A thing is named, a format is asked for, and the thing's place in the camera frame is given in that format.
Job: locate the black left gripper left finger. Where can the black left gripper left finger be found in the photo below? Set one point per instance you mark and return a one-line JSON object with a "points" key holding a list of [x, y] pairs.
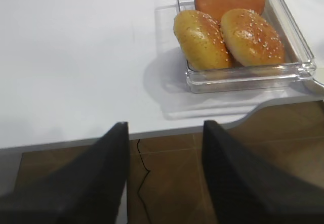
{"points": [[87, 190]]}

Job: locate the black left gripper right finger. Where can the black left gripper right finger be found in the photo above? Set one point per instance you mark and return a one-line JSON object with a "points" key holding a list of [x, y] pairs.
{"points": [[244, 188]]}

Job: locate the right sesame top bun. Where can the right sesame top bun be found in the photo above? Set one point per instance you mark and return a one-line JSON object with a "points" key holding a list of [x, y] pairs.
{"points": [[251, 39]]}

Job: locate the sesame bun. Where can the sesame bun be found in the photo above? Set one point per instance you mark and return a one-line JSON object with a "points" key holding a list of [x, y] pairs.
{"points": [[201, 41], [251, 39]]}

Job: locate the clear bun container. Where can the clear bun container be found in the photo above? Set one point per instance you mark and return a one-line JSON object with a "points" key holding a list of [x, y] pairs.
{"points": [[176, 74]]}

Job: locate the left sesame top bun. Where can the left sesame top bun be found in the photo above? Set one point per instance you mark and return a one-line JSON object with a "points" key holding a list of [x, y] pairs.
{"points": [[201, 41]]}

